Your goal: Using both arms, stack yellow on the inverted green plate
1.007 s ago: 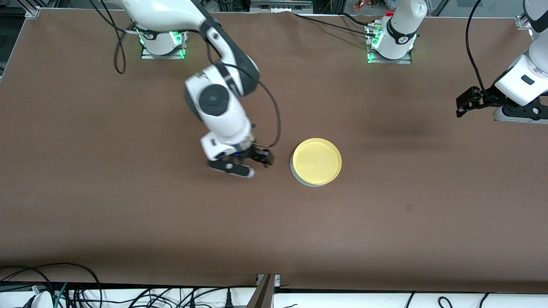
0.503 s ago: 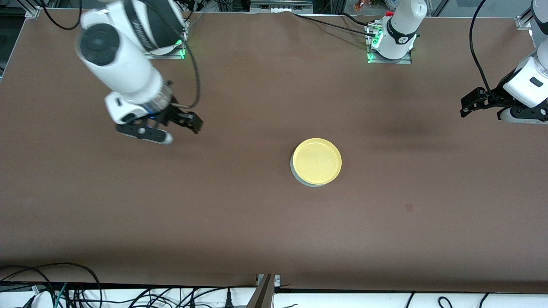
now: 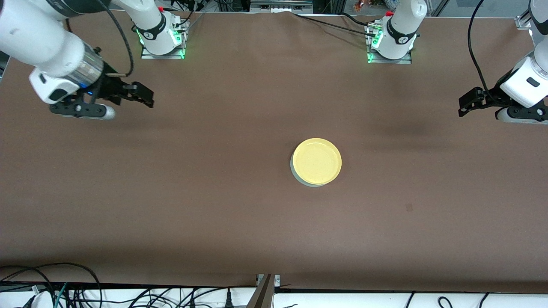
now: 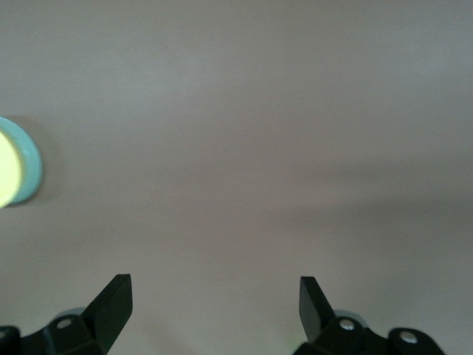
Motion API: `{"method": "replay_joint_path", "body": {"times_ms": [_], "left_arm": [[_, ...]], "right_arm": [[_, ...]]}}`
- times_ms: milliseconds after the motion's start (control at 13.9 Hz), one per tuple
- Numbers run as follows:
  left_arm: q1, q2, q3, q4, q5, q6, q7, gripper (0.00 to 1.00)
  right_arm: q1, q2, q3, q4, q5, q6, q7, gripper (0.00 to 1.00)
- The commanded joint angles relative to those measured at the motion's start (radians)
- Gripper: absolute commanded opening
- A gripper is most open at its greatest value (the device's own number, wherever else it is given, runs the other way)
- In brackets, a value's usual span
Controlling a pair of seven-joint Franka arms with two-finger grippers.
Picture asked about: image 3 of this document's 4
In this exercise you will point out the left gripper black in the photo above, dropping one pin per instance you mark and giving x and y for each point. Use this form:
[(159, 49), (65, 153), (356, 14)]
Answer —
[(489, 96)]

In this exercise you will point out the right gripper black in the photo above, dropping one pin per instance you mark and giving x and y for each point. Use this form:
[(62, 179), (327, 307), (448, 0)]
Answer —
[(112, 87)]

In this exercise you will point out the yellow round plate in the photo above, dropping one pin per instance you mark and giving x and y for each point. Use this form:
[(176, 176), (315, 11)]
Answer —
[(317, 160)]

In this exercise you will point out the green round plate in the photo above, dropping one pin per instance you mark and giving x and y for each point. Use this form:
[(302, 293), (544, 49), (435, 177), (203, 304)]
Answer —
[(299, 179)]

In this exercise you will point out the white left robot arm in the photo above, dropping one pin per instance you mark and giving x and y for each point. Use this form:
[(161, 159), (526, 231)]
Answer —
[(402, 25)]

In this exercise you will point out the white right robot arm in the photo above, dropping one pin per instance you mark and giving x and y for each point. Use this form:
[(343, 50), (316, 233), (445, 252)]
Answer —
[(38, 38)]

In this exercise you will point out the brown table mat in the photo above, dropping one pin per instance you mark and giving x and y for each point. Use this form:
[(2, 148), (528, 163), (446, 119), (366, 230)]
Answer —
[(214, 205)]

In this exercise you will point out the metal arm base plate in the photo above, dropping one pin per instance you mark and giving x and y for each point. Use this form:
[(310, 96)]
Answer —
[(389, 60), (165, 55)]

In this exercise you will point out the aluminium frame beam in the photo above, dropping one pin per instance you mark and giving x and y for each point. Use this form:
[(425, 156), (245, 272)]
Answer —
[(280, 5)]

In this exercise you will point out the aluminium frame post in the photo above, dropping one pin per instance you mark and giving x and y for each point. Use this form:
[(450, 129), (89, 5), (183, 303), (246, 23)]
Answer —
[(264, 293)]

